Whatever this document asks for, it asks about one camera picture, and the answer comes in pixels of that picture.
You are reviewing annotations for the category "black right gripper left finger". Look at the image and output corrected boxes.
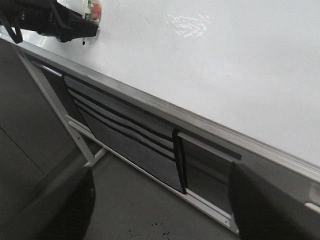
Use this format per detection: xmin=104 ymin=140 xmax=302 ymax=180
xmin=0 ymin=166 xmax=96 ymax=240

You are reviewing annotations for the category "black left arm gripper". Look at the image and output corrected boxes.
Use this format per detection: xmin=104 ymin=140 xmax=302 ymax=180
xmin=0 ymin=0 xmax=97 ymax=43

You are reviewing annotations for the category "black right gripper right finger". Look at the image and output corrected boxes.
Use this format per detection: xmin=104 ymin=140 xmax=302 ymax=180
xmin=228 ymin=163 xmax=320 ymax=240

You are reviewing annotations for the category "white whiteboard marker black tip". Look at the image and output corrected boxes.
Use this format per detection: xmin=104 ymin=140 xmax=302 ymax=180
xmin=82 ymin=0 xmax=102 ymax=37

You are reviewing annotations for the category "large white whiteboard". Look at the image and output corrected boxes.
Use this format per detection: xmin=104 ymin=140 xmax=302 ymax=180
xmin=0 ymin=0 xmax=320 ymax=182

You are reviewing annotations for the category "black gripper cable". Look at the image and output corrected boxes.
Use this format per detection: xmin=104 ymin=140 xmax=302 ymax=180
xmin=0 ymin=12 xmax=24 ymax=45

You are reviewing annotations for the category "white metal stand frame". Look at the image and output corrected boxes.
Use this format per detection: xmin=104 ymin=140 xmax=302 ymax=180
xmin=13 ymin=46 xmax=320 ymax=236

